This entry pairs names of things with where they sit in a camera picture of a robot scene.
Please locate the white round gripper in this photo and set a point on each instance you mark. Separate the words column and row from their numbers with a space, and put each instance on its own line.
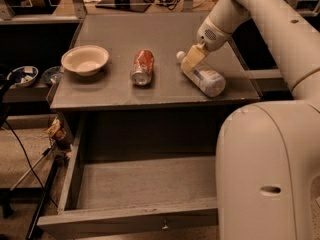
column 210, row 37

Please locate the clear blue-labelled plastic bottle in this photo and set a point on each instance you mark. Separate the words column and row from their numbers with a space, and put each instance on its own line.
column 210, row 82

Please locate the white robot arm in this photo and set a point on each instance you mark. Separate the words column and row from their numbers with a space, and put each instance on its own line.
column 268, row 153

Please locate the open grey top drawer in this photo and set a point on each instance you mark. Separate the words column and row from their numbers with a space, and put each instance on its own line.
column 130, row 171

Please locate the small metal drawer knob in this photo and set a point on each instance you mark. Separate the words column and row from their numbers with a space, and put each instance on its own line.
column 165, row 225

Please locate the red soda can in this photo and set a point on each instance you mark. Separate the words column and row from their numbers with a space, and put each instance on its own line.
column 142, row 70

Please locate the black monitor stand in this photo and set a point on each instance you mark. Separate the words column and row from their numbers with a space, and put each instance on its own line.
column 139, row 6

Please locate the dark blue small bowl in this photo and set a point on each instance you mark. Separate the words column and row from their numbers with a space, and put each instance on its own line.
column 52, row 75

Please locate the crumpled snack wrapper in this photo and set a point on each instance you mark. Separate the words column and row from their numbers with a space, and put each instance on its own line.
column 57, row 133

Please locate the black tripod stand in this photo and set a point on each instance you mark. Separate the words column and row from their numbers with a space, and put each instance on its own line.
column 41, row 194

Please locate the small bowl with items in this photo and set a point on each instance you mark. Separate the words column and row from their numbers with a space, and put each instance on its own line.
column 23, row 76

